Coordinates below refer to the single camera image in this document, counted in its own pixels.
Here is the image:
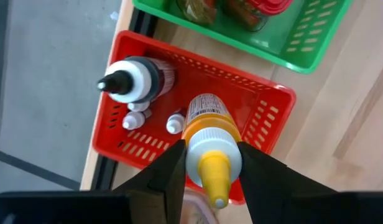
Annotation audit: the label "red plastic basket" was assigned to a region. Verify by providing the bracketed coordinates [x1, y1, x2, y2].
[91, 30, 297, 206]

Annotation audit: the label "small dark red dropper bottle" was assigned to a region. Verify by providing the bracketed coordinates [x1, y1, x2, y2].
[165, 108, 188, 135]

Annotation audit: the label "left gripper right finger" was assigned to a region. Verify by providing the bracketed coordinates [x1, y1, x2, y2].
[236, 141, 338, 224]

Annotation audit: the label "smoked paprika tin red lid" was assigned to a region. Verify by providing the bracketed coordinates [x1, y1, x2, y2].
[224, 0, 295, 32]

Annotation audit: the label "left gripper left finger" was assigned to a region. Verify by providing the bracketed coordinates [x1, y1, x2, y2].
[113, 139, 188, 224]

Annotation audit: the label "orange bottle with white label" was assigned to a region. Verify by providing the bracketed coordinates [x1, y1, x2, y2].
[181, 93, 244, 210]

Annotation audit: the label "dark bottle with black nozzle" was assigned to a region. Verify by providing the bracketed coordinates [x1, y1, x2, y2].
[96, 55, 176, 104]

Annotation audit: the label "green plastic basket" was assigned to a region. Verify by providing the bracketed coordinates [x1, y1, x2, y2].
[132, 0, 354, 75]

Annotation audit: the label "small white-capped dropper bottle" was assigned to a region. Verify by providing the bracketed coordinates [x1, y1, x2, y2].
[122, 108, 153, 131]

